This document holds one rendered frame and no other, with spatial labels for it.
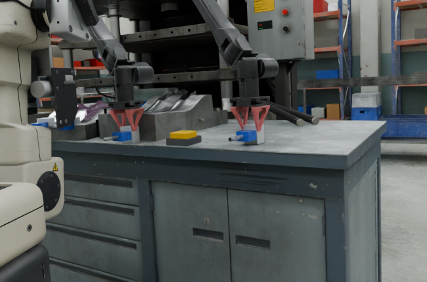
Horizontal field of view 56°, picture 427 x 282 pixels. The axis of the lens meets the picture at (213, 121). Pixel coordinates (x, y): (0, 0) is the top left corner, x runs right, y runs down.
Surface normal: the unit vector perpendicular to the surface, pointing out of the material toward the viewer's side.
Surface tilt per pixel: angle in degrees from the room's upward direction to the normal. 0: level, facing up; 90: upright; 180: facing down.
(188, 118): 90
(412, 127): 93
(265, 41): 90
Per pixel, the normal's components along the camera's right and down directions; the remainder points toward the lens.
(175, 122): 0.86, 0.01
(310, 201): -0.50, 0.11
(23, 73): 0.97, -0.03
